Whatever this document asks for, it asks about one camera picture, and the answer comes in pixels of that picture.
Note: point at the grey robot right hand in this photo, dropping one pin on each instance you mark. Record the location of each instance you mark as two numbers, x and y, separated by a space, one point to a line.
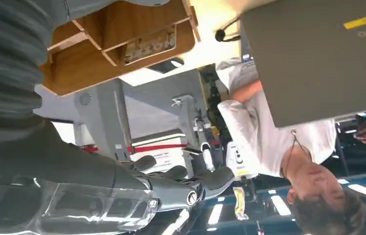
56 168

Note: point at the grey laptop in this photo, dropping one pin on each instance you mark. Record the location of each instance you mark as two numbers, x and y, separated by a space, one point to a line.
316 71

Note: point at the red barrier belt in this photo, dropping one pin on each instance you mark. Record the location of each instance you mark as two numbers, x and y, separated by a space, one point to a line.
157 148

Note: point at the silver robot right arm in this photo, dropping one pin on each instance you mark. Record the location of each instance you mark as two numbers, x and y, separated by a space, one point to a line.
8 65

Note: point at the grey standing sign panel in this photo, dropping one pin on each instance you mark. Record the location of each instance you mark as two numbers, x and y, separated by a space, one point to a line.
105 113

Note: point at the black smartphone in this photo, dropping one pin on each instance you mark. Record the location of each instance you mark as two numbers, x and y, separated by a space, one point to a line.
165 65

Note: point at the wooden compartment card box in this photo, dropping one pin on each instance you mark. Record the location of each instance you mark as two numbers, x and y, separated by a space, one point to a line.
82 68

